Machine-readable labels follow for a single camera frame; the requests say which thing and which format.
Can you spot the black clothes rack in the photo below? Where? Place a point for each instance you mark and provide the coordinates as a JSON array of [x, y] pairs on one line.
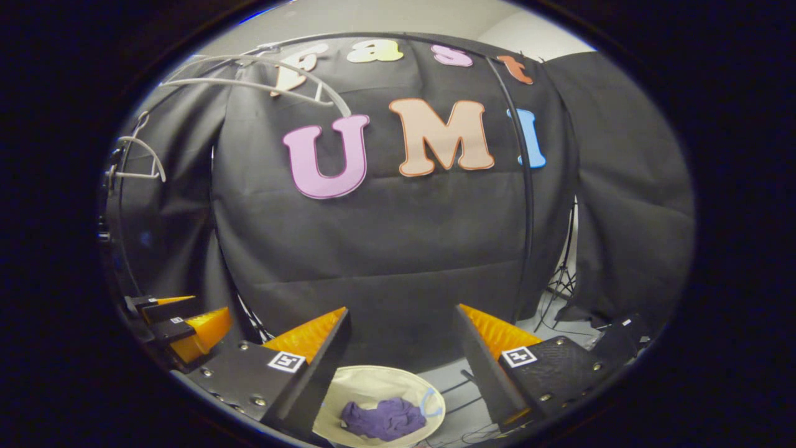
[[530, 205]]

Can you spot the black device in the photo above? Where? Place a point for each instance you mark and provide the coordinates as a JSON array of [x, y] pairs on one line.
[[622, 345]]

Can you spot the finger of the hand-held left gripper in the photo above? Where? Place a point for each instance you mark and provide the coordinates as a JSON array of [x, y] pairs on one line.
[[165, 308], [199, 330]]

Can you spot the purple ribbed shirt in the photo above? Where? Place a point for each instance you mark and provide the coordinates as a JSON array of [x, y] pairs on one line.
[[385, 420]]

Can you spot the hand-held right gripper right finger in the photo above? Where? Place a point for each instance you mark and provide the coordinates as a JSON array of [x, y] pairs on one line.
[[479, 373]]

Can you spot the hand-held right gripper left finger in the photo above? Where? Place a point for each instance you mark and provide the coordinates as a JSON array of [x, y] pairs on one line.
[[320, 376]]

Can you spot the cream laundry hamper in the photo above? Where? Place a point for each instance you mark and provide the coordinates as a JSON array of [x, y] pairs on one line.
[[373, 382]]

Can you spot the black tripod stand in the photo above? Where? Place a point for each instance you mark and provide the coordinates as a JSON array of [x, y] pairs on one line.
[[563, 280]]

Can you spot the white plastic hanger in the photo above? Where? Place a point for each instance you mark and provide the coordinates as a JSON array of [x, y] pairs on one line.
[[158, 165], [333, 96]]

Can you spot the black backdrop cloth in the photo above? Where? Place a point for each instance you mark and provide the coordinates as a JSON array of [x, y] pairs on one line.
[[404, 249]]

